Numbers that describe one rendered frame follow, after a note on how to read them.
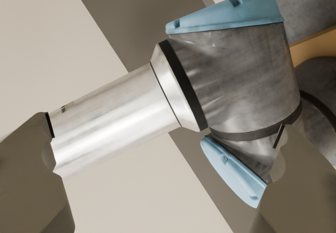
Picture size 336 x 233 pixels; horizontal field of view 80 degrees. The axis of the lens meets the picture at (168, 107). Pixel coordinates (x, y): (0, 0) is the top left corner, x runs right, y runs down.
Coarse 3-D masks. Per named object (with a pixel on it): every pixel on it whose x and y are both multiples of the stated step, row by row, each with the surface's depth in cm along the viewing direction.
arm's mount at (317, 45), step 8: (320, 32) 38; (328, 32) 34; (304, 40) 40; (312, 40) 38; (320, 40) 36; (328, 40) 35; (296, 48) 42; (304, 48) 40; (312, 48) 38; (320, 48) 37; (328, 48) 36; (296, 56) 43; (304, 56) 41; (312, 56) 39; (296, 64) 44
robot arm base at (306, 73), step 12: (312, 60) 38; (324, 60) 36; (300, 72) 38; (312, 72) 36; (324, 72) 35; (300, 84) 36; (312, 84) 35; (324, 84) 34; (300, 96) 34; (312, 96) 33; (324, 96) 33; (324, 108) 32
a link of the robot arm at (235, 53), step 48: (240, 0) 22; (192, 48) 25; (240, 48) 23; (288, 48) 26; (96, 96) 29; (144, 96) 27; (192, 96) 25; (240, 96) 26; (288, 96) 27; (96, 144) 28
